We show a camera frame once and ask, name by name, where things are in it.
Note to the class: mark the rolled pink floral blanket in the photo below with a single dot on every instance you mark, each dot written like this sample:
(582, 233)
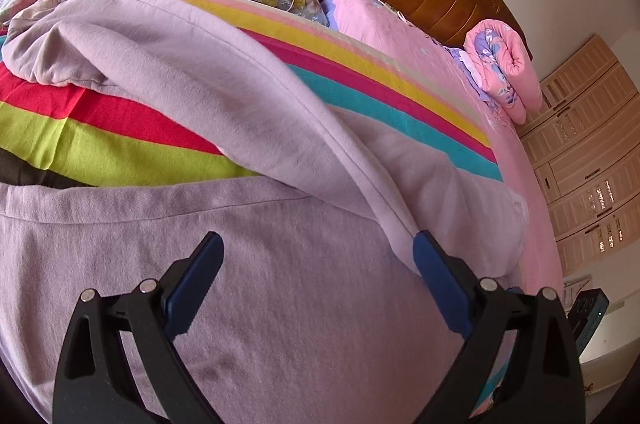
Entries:
(507, 74)

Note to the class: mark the light wooden wardrobe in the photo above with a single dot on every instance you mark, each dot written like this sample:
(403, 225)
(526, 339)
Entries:
(584, 149)

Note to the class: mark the lilac fleece pants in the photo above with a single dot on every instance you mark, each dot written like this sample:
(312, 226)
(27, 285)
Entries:
(319, 314)

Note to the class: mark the pink bed sheet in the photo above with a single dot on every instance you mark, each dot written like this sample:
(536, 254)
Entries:
(433, 67)

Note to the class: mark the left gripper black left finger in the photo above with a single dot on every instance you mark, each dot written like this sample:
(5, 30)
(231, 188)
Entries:
(94, 382)

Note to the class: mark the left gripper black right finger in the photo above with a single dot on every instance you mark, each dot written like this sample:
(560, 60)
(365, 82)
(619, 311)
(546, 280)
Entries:
(518, 362)

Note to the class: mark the rainbow striped blanket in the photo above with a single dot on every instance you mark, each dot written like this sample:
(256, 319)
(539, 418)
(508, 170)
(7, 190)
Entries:
(69, 137)

